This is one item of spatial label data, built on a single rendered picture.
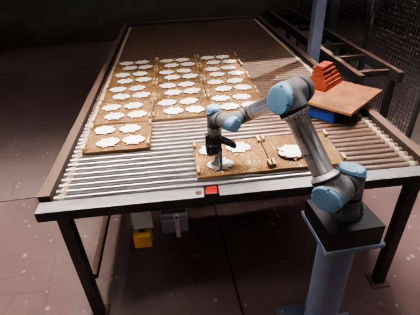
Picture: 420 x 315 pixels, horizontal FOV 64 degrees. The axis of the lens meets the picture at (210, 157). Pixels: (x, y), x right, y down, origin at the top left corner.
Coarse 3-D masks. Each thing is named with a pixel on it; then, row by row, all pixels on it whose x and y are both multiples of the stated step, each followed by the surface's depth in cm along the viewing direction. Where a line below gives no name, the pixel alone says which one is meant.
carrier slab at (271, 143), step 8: (272, 136) 211; (280, 136) 210; (288, 136) 210; (320, 136) 208; (264, 144) 203; (272, 144) 203; (280, 144) 202; (288, 144) 202; (296, 144) 202; (328, 144) 200; (272, 152) 195; (328, 152) 193; (336, 152) 192; (280, 160) 188; (288, 160) 188; (296, 160) 188; (304, 160) 187; (336, 160) 186; (272, 168) 183; (280, 168) 182; (288, 168) 182; (296, 168) 183; (304, 168) 183
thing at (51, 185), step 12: (120, 36) 441; (108, 60) 355; (96, 84) 296; (96, 96) 279; (84, 108) 254; (84, 120) 240; (72, 132) 222; (72, 144) 210; (60, 156) 198; (60, 168) 188; (48, 180) 179; (60, 180) 184; (48, 192) 170
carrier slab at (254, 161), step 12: (204, 144) 206; (252, 144) 204; (204, 156) 195; (228, 156) 194; (240, 156) 193; (252, 156) 193; (264, 156) 192; (204, 168) 185; (240, 168) 183; (252, 168) 183; (264, 168) 182
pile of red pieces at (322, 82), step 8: (320, 64) 238; (328, 64) 237; (312, 72) 240; (320, 72) 236; (328, 72) 240; (336, 72) 247; (312, 80) 242; (320, 80) 238; (328, 80) 238; (336, 80) 246; (320, 88) 240; (328, 88) 241
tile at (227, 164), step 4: (212, 160) 190; (224, 160) 189; (228, 160) 189; (208, 164) 186; (224, 164) 185; (228, 164) 185; (232, 164) 185; (212, 168) 183; (216, 168) 183; (224, 168) 182; (228, 168) 182
